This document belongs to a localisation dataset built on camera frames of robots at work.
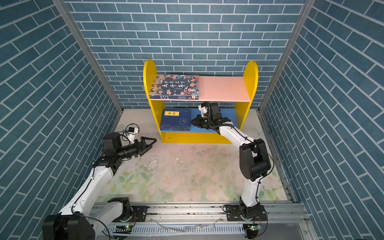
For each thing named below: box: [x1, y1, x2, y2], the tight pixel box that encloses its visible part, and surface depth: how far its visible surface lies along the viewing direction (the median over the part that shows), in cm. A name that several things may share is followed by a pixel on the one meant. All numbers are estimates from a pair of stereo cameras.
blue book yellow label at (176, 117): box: [161, 109, 192, 127], surface depth 93 cm
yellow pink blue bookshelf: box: [143, 59, 259, 145], surface depth 80 cm
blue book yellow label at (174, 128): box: [160, 125, 191, 132], surface depth 90 cm
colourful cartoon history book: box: [149, 74, 199, 100], surface depth 73 cm
